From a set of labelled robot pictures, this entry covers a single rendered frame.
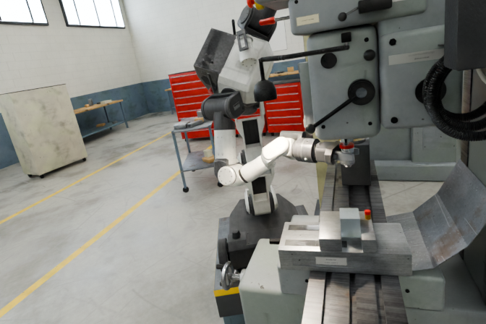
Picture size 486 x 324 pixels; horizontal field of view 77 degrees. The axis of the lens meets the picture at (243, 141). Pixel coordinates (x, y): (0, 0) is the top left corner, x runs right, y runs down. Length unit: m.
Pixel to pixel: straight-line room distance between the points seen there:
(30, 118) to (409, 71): 6.30
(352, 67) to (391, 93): 0.12
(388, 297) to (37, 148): 6.32
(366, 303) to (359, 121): 0.47
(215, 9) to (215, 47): 9.54
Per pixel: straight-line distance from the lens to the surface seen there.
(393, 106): 0.92
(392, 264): 0.95
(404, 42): 0.90
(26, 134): 6.62
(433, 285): 1.13
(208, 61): 1.35
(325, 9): 0.90
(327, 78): 0.92
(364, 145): 1.37
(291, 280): 1.16
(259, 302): 1.28
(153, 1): 12.01
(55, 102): 6.88
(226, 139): 1.23
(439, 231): 1.19
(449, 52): 0.70
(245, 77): 1.29
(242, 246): 1.80
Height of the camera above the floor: 1.60
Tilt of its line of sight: 16 degrees down
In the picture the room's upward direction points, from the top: 9 degrees counter-clockwise
